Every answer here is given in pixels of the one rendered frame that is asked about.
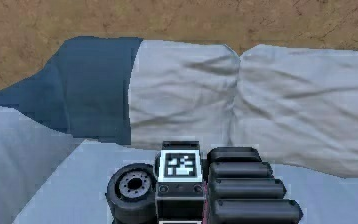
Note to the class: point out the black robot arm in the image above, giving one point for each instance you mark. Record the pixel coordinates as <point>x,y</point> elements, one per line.
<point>243,190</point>

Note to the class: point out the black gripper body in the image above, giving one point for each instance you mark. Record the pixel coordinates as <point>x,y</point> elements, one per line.
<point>132,186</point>

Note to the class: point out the white pillow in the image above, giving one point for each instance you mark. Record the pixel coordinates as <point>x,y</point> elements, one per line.
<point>183,96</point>
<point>303,110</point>

